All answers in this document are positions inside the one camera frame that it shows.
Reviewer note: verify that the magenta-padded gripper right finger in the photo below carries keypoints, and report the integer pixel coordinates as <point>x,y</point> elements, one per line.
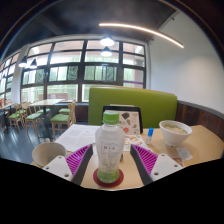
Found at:
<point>148,161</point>

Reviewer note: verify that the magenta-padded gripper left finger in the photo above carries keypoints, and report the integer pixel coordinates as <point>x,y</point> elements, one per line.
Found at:
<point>75,161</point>

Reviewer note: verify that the clear green-capped drink bottle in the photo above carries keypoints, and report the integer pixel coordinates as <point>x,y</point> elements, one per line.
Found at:
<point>109,146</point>

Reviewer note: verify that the colourful printed leaflet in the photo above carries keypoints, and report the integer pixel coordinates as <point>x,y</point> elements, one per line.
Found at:
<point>135,141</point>

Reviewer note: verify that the white printed paper sheet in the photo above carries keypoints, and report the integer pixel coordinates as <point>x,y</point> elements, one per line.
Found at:
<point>78,136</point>

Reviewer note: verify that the small blue-capped white bottle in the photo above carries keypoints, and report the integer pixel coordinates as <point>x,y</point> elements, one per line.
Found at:
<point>149,136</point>

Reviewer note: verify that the printed paper cup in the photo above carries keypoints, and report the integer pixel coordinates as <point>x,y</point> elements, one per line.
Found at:
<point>48,154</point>

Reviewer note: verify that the flat round red coaster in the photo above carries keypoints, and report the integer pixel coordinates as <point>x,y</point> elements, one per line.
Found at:
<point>96,180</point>

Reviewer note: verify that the white paper receipt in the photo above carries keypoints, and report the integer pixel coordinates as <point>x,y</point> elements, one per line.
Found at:
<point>184,154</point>

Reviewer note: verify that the white ceramic bowl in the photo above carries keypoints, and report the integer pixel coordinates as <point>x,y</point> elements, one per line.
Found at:
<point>175,135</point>

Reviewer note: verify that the wooden chairs with green seats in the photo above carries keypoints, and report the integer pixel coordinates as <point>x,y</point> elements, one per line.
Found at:
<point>60,118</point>

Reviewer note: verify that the green upholstered booth backrest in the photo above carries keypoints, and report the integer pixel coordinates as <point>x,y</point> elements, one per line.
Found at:
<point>150,103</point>

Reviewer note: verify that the light wooden dining table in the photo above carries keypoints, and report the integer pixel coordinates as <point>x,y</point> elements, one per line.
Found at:
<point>46,102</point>

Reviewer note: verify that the large black-framed window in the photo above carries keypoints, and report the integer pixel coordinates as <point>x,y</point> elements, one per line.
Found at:
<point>66,73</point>

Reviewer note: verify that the black pendant ceiling lamps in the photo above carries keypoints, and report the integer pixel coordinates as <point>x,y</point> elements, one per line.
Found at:
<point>107,41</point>

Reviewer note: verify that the curved linear ceiling light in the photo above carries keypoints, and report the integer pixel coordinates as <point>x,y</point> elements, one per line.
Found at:
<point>143,29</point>

